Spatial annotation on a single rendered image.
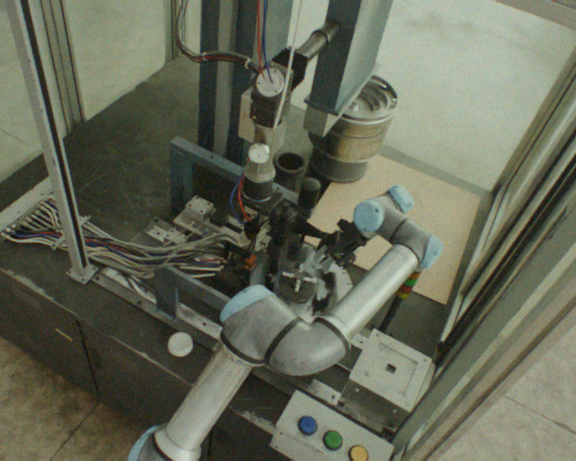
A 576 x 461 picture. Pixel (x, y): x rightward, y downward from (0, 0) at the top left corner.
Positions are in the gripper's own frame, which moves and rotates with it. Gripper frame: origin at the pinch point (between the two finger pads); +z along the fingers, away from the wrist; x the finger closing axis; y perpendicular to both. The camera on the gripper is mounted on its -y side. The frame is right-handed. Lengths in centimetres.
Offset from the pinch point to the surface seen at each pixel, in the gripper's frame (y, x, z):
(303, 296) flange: 10.0, 1.0, 4.8
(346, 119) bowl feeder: -54, -10, -19
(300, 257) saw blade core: -4.4, -2.7, 4.7
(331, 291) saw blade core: 5.0, 7.7, 1.0
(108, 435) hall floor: 9, -3, 119
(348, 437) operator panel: 41.8, 23.2, 6.9
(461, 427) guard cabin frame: 57, 19, -30
